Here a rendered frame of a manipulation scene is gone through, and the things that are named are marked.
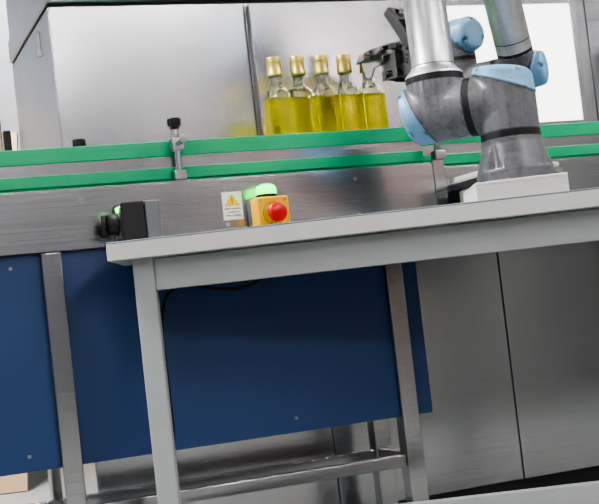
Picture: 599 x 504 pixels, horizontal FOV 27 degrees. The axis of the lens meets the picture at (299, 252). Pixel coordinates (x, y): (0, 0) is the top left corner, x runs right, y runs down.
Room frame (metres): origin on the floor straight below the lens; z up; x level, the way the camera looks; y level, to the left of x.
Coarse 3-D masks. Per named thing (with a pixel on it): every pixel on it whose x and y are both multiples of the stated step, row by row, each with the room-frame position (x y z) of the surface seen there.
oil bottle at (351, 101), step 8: (336, 88) 2.88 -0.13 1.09; (344, 88) 2.86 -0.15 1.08; (352, 88) 2.86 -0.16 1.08; (344, 96) 2.85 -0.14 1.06; (352, 96) 2.86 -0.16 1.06; (360, 96) 2.87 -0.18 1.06; (344, 104) 2.85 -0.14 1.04; (352, 104) 2.86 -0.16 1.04; (360, 104) 2.87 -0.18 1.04; (344, 112) 2.85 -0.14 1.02; (352, 112) 2.86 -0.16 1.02; (360, 112) 2.86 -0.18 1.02; (344, 120) 2.85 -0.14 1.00; (352, 120) 2.86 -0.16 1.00; (360, 120) 2.86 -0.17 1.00; (344, 128) 2.85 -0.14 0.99; (352, 128) 2.86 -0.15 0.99; (360, 128) 2.86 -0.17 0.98
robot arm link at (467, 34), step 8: (456, 24) 2.61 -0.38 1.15; (464, 24) 2.61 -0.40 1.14; (472, 24) 2.62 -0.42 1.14; (480, 24) 2.63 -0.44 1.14; (456, 32) 2.61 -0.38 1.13; (464, 32) 2.60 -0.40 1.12; (472, 32) 2.62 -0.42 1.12; (480, 32) 2.63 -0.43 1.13; (456, 40) 2.62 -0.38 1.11; (464, 40) 2.61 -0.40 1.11; (472, 40) 2.62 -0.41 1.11; (480, 40) 2.63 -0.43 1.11; (456, 48) 2.63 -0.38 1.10; (464, 48) 2.62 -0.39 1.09; (472, 48) 2.62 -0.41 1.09
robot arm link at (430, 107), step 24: (408, 0) 2.47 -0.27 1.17; (432, 0) 2.45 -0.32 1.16; (408, 24) 2.47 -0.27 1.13; (432, 24) 2.45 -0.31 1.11; (432, 48) 2.45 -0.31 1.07; (432, 72) 2.43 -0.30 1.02; (456, 72) 2.45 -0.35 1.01; (408, 96) 2.46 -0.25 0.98; (432, 96) 2.43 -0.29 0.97; (456, 96) 2.42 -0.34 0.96; (408, 120) 2.45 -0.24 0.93; (432, 120) 2.44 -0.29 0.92; (456, 120) 2.42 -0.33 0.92
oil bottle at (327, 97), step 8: (320, 88) 2.84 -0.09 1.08; (328, 88) 2.84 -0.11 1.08; (320, 96) 2.83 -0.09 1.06; (328, 96) 2.84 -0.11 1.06; (336, 96) 2.85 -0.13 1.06; (320, 104) 2.83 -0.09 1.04; (328, 104) 2.84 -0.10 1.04; (336, 104) 2.84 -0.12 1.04; (320, 112) 2.83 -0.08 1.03; (328, 112) 2.84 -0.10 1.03; (336, 112) 2.84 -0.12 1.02; (320, 120) 2.83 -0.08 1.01; (328, 120) 2.84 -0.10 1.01; (336, 120) 2.84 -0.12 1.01; (320, 128) 2.83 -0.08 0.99; (328, 128) 2.84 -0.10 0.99; (336, 128) 2.84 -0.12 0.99
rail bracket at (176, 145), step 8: (168, 120) 2.57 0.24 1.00; (176, 120) 2.57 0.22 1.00; (176, 128) 2.57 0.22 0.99; (176, 136) 2.57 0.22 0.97; (176, 144) 2.56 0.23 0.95; (176, 152) 2.57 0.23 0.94; (176, 160) 2.57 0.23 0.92; (176, 168) 2.57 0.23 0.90; (176, 176) 2.57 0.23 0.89; (184, 176) 2.57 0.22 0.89
